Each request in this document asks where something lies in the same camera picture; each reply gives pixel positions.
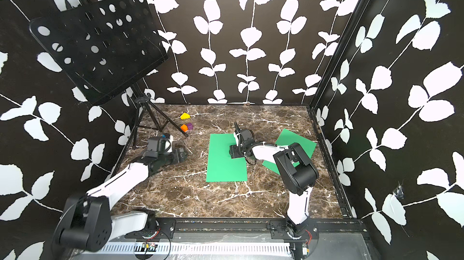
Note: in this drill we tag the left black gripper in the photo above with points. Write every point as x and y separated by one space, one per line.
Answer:
182 155

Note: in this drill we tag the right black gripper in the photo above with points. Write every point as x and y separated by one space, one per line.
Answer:
233 151

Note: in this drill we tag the green rectangular paper sheet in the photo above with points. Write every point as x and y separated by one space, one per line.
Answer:
221 167

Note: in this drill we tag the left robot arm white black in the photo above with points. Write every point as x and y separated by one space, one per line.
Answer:
87 223

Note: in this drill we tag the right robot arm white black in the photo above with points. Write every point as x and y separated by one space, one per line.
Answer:
296 169

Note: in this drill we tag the black perforated music stand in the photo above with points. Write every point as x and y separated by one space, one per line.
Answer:
103 47

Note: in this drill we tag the white slotted cable duct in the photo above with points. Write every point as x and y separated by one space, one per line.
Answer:
156 248

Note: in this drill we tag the black front mounting rail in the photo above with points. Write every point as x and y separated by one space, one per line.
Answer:
278 228

